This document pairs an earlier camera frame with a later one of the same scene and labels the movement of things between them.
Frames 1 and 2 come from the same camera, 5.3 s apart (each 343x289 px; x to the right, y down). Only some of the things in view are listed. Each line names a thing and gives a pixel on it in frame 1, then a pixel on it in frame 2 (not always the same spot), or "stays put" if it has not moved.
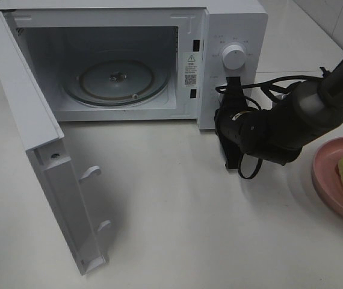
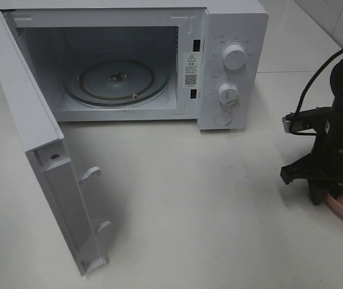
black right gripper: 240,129 -> 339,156
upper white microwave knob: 233,57 stays put
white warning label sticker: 190,70 stays put
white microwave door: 42,137 stays put
